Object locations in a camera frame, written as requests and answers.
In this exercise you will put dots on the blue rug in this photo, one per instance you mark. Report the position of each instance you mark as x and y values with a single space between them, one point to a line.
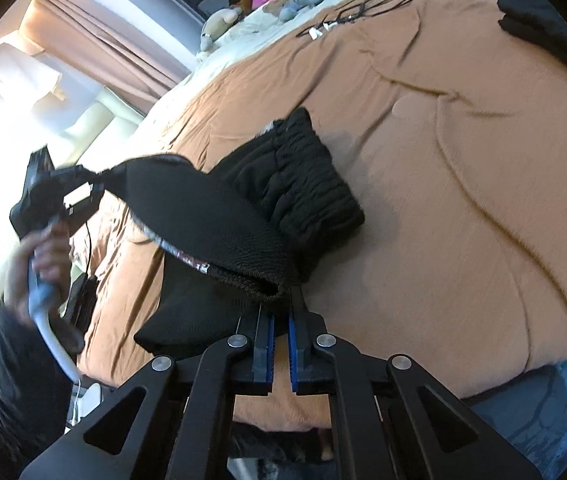
528 420

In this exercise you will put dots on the pink curtain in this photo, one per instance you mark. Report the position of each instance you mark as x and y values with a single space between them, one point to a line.
113 40

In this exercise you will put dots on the grey plush toy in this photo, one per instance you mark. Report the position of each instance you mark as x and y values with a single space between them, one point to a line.
301 4

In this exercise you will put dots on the beige plush toy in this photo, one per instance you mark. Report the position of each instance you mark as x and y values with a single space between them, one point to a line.
218 22

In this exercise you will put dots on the person's left forearm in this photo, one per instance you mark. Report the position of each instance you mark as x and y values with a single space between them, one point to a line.
23 375

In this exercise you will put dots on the orange blanket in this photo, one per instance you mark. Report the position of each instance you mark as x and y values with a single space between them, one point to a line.
438 210

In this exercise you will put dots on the white plug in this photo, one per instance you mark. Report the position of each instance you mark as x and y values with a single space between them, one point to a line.
316 33

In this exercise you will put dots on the black bag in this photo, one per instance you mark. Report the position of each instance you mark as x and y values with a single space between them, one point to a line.
83 302

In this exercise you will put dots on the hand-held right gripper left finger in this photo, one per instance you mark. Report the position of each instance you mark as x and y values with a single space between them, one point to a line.
269 347

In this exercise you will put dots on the folded black clothing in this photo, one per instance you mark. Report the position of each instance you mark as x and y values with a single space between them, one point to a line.
538 20

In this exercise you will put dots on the person's left hand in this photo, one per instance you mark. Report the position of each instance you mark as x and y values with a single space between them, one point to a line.
18 280

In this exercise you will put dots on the brown plush toy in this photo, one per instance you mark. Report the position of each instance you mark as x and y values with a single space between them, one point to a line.
274 6

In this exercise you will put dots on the cream padded headboard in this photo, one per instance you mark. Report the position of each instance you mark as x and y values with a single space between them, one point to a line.
98 120

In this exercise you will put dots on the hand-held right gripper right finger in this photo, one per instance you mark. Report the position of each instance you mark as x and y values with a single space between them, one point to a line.
293 352

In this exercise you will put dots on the black pants with patterned lining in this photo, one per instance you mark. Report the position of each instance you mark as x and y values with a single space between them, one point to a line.
243 220

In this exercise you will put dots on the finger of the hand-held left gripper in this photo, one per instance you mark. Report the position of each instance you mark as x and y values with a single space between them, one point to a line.
94 180

